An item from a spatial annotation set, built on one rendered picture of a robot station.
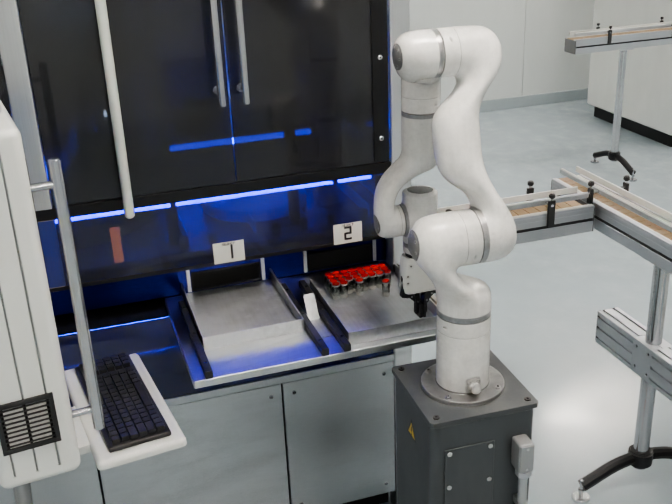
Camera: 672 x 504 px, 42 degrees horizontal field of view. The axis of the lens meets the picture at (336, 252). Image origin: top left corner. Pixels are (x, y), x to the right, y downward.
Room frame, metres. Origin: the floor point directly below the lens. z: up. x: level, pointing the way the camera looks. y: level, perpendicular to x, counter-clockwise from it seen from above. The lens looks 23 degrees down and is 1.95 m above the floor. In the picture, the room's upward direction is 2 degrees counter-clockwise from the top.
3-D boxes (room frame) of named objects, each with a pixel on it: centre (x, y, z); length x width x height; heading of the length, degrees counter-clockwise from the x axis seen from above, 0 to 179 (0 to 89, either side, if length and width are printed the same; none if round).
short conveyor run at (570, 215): (2.63, -0.50, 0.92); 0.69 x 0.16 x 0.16; 107
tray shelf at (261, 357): (2.11, 0.08, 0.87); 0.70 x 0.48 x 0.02; 107
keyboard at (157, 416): (1.83, 0.53, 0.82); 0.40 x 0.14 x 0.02; 25
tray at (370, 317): (2.12, -0.10, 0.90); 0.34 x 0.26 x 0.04; 17
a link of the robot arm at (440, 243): (1.74, -0.25, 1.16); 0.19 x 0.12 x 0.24; 106
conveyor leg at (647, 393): (2.45, -0.99, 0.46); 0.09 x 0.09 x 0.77; 17
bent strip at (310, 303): (2.03, 0.06, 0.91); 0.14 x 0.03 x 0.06; 18
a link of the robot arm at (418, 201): (2.00, -0.20, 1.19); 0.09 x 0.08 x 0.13; 106
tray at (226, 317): (2.13, 0.26, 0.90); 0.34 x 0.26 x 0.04; 17
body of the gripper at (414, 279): (2.00, -0.21, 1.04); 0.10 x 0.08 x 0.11; 107
